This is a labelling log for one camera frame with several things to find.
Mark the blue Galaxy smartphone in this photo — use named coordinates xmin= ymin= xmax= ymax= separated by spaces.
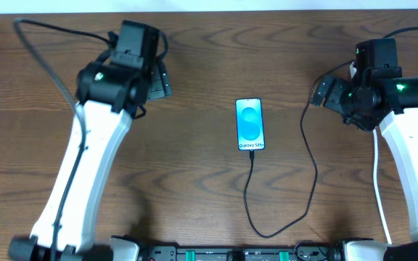
xmin=235 ymin=98 xmax=266 ymax=151

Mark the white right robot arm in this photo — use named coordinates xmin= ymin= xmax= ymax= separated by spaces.
xmin=311 ymin=38 xmax=418 ymax=260

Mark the black USB charging cable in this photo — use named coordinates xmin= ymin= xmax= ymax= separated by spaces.
xmin=243 ymin=59 xmax=357 ymax=239

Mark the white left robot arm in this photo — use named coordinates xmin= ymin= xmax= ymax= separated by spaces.
xmin=8 ymin=18 xmax=172 ymax=260

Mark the white power strip cord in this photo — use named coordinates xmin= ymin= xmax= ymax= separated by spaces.
xmin=372 ymin=126 xmax=393 ymax=246

